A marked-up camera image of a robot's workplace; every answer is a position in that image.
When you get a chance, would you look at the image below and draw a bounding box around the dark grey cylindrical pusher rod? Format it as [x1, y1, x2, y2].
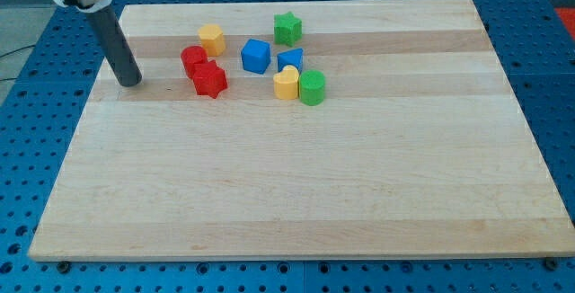
[85, 5, 142, 87]

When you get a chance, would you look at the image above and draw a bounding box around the yellow hexagon block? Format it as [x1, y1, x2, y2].
[198, 24, 226, 57]

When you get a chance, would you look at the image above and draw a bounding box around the blue cube block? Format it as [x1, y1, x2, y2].
[241, 39, 270, 74]

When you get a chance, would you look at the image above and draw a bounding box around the red cylinder block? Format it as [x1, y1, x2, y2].
[181, 46, 208, 79]

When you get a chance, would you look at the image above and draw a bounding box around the red star block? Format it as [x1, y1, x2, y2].
[192, 60, 227, 99]

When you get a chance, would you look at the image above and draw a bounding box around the green star block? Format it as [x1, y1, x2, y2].
[274, 12, 302, 47]

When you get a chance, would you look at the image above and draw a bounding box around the yellow heart block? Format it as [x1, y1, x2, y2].
[273, 65, 299, 100]

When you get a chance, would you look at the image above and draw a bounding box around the blue triangle block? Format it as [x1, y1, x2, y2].
[277, 48, 304, 72]

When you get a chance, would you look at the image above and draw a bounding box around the green cylinder block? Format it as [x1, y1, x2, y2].
[299, 70, 325, 106]

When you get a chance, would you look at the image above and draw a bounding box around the wooden board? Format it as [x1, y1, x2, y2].
[29, 0, 574, 262]

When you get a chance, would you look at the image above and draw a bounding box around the black cable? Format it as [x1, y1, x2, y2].
[0, 43, 36, 83]

